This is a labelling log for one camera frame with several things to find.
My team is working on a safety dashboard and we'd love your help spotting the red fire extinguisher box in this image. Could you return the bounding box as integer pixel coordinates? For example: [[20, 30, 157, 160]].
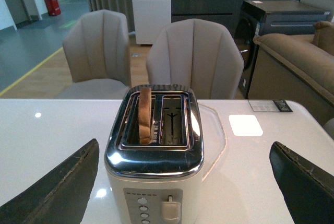
[[44, 0, 61, 16]]

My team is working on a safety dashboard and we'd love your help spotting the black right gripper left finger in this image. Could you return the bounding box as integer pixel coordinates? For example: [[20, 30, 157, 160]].
[[1, 139, 100, 223]]

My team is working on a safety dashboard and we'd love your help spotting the white toaster power cable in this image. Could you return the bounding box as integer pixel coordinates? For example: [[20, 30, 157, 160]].
[[198, 103, 227, 180]]

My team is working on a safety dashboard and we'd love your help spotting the tan sofa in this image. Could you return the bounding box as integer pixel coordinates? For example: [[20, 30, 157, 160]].
[[247, 20, 334, 125]]

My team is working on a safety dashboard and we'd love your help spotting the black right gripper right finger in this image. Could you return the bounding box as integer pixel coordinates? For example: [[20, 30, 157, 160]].
[[269, 142, 333, 223]]

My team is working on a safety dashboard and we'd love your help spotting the beige chair right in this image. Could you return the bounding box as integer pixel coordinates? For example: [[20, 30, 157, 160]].
[[146, 19, 244, 99]]

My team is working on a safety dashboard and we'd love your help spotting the beige chair left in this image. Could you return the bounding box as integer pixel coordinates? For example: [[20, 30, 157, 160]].
[[57, 10, 132, 99]]

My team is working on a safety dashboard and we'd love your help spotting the black washing machine appliance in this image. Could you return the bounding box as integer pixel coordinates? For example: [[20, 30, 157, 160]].
[[234, 0, 330, 98]]

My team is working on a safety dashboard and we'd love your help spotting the beige chair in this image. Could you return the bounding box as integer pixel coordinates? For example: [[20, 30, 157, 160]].
[[57, 10, 132, 99], [146, 19, 244, 99]]

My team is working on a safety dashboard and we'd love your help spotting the white chrome two-slot toaster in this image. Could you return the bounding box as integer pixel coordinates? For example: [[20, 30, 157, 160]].
[[104, 84, 204, 223]]

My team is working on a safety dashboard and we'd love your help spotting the label sticker on table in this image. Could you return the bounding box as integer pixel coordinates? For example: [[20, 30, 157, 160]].
[[248, 99, 292, 112]]

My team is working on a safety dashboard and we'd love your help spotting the slice of bread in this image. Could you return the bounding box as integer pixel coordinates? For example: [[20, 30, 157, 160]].
[[138, 87, 152, 145]]

